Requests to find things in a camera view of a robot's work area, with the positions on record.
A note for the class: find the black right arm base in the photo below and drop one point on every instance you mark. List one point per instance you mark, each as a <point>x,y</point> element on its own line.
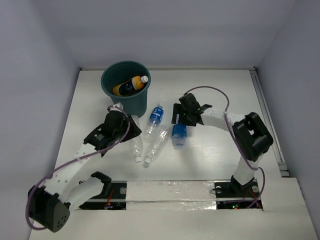
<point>228,197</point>

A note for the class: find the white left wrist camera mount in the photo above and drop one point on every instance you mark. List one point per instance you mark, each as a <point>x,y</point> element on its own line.
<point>116,107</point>

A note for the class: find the aluminium rail right edge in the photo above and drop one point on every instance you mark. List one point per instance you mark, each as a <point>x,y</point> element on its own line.
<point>284,171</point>

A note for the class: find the silver foil tape strip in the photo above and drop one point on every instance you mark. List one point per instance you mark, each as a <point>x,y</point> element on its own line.
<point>170,196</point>

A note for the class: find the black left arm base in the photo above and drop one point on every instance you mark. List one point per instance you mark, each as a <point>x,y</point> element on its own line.
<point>113,198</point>

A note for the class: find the dark green plastic bin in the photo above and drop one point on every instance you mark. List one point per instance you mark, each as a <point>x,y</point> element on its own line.
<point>121,72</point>

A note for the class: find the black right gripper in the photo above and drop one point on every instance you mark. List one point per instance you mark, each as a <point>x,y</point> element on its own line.
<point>179,108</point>

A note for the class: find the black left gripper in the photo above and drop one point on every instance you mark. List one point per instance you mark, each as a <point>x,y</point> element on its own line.
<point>131,125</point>

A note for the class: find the orange juice bottle white cap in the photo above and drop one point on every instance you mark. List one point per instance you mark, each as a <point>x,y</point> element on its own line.
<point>131,86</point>

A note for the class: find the clear bottle dark blue label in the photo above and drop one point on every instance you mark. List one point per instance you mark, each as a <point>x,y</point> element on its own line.
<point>153,122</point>

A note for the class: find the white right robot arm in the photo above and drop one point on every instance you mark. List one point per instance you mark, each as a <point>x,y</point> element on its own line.
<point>248,132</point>

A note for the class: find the clear bottle blue cap label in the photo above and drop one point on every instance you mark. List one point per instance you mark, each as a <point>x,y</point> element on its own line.
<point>179,136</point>

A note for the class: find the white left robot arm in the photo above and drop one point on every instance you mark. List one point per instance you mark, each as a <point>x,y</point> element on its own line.
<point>51,200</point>

